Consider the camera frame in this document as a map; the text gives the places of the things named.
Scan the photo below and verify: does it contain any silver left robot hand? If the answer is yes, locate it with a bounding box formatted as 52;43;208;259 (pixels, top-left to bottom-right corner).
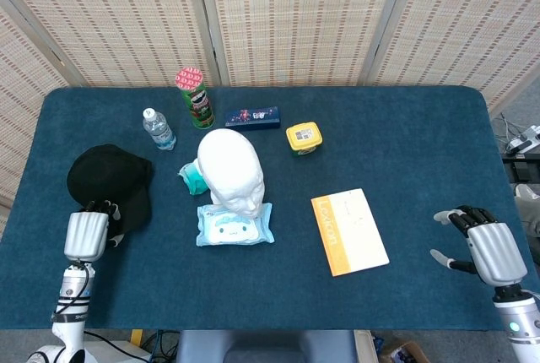
63;198;126;263

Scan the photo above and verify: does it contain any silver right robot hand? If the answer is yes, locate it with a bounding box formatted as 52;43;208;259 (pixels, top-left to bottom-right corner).
429;204;529;287

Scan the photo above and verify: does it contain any black baseball cap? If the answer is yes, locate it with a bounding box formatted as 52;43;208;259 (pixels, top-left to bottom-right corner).
66;144;155;236

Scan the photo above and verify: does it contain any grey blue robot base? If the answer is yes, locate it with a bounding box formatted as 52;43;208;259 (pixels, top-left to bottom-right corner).
175;328;356;363

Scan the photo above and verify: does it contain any white foam mannequin head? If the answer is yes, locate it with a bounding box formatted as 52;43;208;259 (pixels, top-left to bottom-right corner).
197;128;266;219

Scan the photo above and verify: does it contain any white power strip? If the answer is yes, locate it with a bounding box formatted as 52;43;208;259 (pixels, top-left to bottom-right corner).
505;124;540;154

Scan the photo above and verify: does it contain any teal wet wipes pack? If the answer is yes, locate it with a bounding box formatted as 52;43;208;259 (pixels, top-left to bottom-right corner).
177;159;210;197

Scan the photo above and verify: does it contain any clear plastic water bottle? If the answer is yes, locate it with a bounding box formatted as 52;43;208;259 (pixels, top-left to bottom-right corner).
142;107;177;152

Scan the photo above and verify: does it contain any cardboard box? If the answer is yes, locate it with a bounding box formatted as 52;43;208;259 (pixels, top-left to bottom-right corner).
379;339;432;363

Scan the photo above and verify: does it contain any yellow white Lexicon notebook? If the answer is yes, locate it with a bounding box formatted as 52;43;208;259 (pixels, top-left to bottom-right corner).
310;187;391;278

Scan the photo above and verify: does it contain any light blue cartoon wipes pack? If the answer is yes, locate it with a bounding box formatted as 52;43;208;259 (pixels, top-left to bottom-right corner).
195;202;275;248

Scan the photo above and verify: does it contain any green Pringles can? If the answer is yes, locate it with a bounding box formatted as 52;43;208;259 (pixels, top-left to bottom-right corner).
175;66;216;130

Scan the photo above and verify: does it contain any blue table cloth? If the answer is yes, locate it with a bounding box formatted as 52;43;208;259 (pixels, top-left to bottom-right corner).
0;85;540;333

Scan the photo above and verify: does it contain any dark blue rectangular box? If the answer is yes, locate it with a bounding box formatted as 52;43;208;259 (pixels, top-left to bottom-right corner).
224;106;282;132

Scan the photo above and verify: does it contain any green tub with yellow lid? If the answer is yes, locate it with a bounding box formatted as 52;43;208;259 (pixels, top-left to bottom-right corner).
285;122;325;159

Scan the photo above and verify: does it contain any woven folding screen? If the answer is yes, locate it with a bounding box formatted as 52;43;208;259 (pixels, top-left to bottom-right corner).
0;0;540;233

